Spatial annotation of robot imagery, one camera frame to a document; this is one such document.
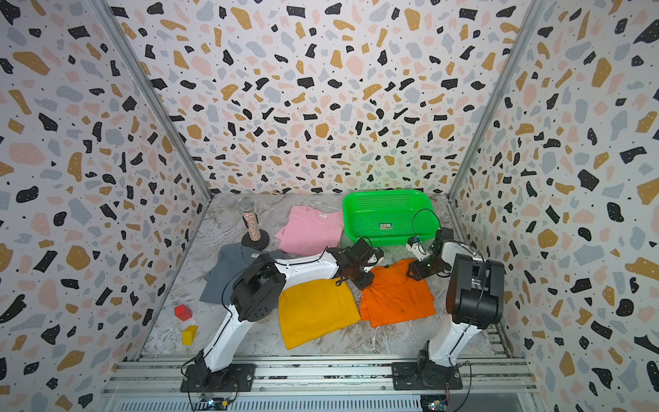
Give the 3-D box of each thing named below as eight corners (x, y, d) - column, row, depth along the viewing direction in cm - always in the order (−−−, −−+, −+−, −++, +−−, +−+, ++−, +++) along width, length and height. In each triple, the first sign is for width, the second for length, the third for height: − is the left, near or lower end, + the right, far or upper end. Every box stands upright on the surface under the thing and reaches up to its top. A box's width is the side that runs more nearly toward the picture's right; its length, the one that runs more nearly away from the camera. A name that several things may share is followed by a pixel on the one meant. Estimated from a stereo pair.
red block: (182, 322, 86) (174, 317, 82) (181, 312, 88) (174, 306, 85) (192, 318, 87) (185, 313, 83) (192, 308, 89) (185, 303, 85)
